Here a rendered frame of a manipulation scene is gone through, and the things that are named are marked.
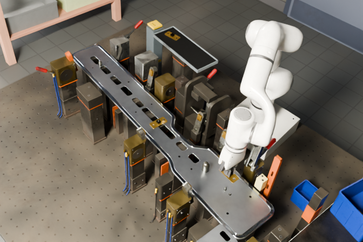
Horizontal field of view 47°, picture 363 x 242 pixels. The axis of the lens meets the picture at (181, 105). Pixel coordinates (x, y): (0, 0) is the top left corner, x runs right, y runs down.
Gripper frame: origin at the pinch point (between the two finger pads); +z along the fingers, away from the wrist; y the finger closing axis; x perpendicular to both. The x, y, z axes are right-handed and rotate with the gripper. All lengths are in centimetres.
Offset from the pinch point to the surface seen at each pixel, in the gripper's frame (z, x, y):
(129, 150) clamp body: 10.5, -38.3, 21.7
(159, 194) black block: 20.5, -18.1, 20.3
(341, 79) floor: 114, -66, -230
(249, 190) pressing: 13.6, 6.4, -8.2
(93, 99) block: 11, -76, 18
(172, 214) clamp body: 13.7, -4.1, 24.9
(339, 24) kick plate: 95, -109, -277
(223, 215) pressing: 13.5, 8.5, 8.9
